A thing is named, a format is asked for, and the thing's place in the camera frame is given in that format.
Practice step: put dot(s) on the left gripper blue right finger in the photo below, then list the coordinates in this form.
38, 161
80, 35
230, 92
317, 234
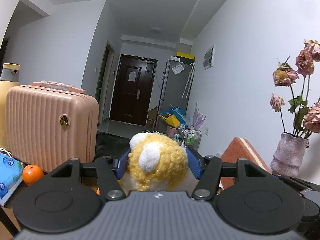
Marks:
195, 162

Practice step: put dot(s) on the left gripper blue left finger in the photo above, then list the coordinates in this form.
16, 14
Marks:
120, 163

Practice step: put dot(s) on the yellow white plush toy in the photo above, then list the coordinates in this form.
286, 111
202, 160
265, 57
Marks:
157, 163

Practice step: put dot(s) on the purple textured vase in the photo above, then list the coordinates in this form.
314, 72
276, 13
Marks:
289, 154

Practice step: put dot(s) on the yellow blue bags pile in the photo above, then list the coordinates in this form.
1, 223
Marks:
173, 117

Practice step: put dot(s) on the dark entrance door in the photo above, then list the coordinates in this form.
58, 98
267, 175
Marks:
132, 90

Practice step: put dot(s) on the pink ribbed suitcase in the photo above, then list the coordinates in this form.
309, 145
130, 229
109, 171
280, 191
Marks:
46, 126

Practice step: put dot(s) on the grey refrigerator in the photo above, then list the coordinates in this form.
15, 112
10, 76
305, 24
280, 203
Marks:
175, 90

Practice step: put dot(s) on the dried pink roses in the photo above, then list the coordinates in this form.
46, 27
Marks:
299, 117

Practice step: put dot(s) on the orange fruit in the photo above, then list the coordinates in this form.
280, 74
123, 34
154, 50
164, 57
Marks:
31, 174

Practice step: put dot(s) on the yellow box on refrigerator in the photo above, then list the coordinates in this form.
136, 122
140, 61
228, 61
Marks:
185, 55

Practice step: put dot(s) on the blue wet wipes pack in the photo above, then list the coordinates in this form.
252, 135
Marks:
10, 175

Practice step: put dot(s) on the wire trolley with bottles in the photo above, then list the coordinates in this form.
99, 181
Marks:
188, 136

